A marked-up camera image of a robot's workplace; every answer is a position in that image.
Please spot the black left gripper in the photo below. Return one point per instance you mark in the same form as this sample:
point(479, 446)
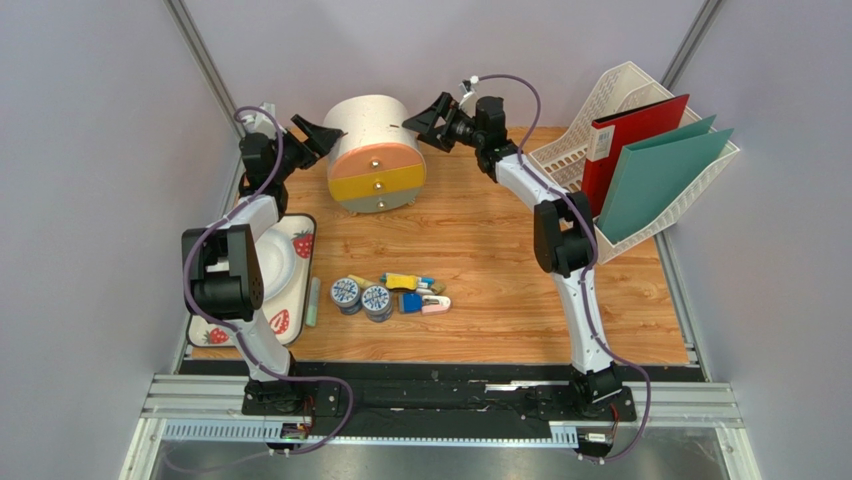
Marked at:
point(321, 141)

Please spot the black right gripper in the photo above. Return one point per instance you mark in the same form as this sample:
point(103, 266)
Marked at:
point(446, 125)

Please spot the round drawer storage box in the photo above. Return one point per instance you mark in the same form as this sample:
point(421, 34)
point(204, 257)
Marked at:
point(376, 166)

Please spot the teal file folder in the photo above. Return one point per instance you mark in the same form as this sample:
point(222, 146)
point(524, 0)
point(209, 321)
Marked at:
point(650, 174)

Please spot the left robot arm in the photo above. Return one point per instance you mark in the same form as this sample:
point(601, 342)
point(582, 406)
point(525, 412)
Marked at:
point(221, 273)

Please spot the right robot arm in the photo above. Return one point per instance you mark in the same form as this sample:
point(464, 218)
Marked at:
point(564, 242)

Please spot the white plastic file rack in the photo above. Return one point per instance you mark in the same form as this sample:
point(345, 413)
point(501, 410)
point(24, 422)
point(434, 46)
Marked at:
point(592, 137)

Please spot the blue patterned tape roll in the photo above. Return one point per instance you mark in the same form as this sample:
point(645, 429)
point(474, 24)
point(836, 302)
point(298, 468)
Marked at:
point(346, 295)
point(376, 301)

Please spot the yellow bone-shaped eraser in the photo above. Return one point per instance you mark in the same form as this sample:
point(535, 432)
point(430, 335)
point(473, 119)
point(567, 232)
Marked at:
point(394, 281)

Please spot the light green pen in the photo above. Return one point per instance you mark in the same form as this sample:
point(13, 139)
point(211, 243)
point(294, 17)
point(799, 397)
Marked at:
point(311, 311)

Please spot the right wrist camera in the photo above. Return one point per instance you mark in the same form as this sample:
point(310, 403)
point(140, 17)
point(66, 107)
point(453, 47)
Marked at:
point(470, 96)

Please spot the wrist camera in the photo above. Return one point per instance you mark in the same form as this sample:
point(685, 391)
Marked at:
point(470, 96)
point(254, 122)

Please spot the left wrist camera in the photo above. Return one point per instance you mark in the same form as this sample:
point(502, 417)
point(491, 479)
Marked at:
point(254, 122)

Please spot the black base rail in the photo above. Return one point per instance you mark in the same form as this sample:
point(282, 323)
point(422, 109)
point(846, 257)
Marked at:
point(444, 401)

